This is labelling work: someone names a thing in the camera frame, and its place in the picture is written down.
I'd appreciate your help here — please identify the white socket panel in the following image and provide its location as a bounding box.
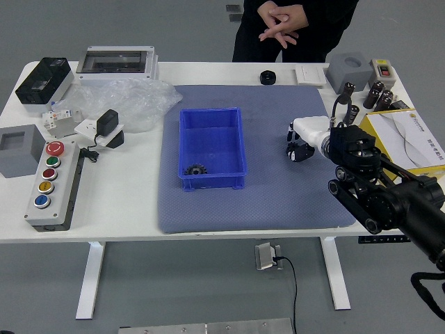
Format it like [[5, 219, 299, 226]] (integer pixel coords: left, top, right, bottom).
[[74, 118, 125, 147]]

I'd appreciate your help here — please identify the black adapter cord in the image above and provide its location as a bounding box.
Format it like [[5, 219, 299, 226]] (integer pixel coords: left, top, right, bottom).
[[79, 134, 102, 164]]

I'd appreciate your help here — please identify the person's right hand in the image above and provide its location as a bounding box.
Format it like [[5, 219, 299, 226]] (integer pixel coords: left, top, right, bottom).
[[257, 0, 296, 28]]

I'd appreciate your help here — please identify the person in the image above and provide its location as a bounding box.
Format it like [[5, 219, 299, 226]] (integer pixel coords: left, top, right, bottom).
[[232, 0, 359, 63]]

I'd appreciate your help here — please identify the grey push button control box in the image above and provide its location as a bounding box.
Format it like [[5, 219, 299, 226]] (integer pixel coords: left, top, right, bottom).
[[23, 140, 84, 232]]

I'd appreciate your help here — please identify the black power adapter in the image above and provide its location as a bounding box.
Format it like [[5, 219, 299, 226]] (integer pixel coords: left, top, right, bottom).
[[96, 109, 120, 137]]

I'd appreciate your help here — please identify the white circuit breaker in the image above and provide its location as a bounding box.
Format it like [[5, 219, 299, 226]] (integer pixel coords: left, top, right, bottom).
[[41, 108, 83, 138]]

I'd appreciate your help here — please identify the grey block with square hole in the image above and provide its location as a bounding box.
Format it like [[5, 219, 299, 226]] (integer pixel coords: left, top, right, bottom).
[[0, 124, 47, 180]]

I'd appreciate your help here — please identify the black floor cable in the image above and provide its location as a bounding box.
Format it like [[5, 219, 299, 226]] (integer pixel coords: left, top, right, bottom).
[[273, 255, 299, 334]]

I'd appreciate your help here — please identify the blue-grey padded mat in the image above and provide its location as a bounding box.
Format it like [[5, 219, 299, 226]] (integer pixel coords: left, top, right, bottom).
[[156, 84, 357, 234]]

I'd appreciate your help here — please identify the beige switch box red button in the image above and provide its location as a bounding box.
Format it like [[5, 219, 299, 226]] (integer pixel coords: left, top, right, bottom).
[[368, 58, 398, 83]]

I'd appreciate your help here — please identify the black socket base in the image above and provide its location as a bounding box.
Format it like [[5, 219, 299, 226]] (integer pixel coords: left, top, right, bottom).
[[104, 130, 125, 150]]

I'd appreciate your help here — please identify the grey distribution box clear lid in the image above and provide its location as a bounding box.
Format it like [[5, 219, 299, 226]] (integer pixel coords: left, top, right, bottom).
[[75, 45, 160, 87]]

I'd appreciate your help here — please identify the grey metal plate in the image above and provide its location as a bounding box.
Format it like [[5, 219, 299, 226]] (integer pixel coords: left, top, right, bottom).
[[118, 317, 295, 334]]

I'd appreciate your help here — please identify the black round nut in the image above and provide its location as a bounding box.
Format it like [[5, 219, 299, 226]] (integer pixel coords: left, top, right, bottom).
[[259, 70, 278, 86]]

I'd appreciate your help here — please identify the white table leg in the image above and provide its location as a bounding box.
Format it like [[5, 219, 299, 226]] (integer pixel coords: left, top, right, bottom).
[[75, 241, 106, 320], [319, 236, 352, 311]]

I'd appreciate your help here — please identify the metal floor socket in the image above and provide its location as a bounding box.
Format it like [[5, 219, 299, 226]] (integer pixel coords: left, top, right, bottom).
[[254, 242, 284, 271]]

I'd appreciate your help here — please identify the grey block with round hole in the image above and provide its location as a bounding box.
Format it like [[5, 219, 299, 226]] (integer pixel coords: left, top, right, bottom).
[[325, 51, 375, 95]]

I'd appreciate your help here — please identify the big black gear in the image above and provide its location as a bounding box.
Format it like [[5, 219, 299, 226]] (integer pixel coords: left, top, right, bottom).
[[183, 164, 209, 177]]

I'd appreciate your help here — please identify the blue plastic box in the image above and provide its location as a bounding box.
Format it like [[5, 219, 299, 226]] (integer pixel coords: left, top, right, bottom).
[[177, 107, 250, 192]]

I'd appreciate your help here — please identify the black lidded enclosure box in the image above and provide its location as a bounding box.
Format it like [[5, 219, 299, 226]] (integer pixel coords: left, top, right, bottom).
[[15, 57, 76, 114]]

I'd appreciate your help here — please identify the white wall switch panel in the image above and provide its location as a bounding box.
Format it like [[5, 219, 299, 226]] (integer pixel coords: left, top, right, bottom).
[[294, 64, 327, 87]]

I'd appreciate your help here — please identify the clear plastic bag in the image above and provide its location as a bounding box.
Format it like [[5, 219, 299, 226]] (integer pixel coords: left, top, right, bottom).
[[51, 77, 184, 134]]

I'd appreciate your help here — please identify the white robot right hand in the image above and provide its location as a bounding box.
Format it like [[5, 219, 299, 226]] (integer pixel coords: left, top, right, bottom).
[[286, 116, 331, 164]]

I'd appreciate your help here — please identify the person's left hand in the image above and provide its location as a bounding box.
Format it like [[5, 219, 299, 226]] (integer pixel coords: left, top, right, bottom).
[[259, 3, 310, 49]]

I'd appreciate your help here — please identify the black table control panel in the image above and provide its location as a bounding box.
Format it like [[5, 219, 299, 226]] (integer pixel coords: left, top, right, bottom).
[[357, 235, 414, 244]]

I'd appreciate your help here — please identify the yellow white cardboard box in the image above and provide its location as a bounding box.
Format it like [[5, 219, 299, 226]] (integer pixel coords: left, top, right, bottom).
[[357, 109, 445, 182]]

